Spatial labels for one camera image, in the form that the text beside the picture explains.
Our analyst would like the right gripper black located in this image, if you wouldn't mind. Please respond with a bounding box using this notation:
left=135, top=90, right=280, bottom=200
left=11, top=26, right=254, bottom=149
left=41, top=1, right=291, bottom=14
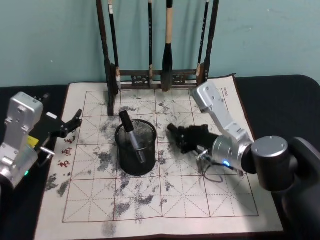
left=166, top=122, right=220, bottom=155

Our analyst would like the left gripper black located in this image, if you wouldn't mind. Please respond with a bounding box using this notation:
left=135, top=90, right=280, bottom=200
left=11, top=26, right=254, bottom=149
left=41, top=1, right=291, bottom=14
left=27, top=108, right=84, bottom=152

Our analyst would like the black mesh pen holder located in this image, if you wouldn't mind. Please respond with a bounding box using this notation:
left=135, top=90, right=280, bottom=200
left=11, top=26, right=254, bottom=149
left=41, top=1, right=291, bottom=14
left=114, top=119, right=158, bottom=177

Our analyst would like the black and grey marker pen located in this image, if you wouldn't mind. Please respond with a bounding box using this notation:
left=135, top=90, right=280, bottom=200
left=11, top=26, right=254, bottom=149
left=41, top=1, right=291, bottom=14
left=118, top=110, right=147, bottom=165

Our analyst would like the white calligraphy felt mat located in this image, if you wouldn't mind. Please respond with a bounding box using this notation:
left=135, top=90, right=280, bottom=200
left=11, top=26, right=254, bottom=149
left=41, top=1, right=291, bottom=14
left=33, top=72, right=285, bottom=240

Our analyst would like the dark wooden brush rack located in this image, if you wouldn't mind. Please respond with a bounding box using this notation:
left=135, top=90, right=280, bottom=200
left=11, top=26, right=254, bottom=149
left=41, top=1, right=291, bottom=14
left=95, top=0, right=221, bottom=117

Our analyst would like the thin black brush white tip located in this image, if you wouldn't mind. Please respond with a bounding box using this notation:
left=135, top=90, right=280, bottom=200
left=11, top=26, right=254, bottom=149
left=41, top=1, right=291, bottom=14
left=107, top=0, right=123, bottom=91

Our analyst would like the thin black brush tan ferrule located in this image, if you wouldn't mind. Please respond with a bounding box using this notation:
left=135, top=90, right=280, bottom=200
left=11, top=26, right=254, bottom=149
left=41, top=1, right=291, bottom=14
left=195, top=0, right=210, bottom=85

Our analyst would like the thin black calligraphy brush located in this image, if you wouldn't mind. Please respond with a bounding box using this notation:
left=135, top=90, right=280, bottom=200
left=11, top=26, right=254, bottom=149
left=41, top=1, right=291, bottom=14
left=147, top=0, right=155, bottom=89

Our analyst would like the black table cloth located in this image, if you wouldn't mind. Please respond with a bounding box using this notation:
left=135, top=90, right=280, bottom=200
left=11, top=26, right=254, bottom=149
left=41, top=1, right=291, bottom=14
left=0, top=74, right=320, bottom=240

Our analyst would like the left gripper cable silver plug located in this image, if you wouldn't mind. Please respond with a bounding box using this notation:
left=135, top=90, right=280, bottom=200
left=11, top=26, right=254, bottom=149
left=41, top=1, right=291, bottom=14
left=36, top=146, right=56, bottom=168

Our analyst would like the right gripper thin dark cable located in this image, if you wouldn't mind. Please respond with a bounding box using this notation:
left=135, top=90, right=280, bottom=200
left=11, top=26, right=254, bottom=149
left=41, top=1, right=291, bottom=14
left=196, top=149, right=245, bottom=184

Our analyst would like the large tan-handled calligraphy brush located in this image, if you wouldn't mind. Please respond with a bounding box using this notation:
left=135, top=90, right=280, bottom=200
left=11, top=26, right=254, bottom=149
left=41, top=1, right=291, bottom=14
left=161, top=0, right=175, bottom=93

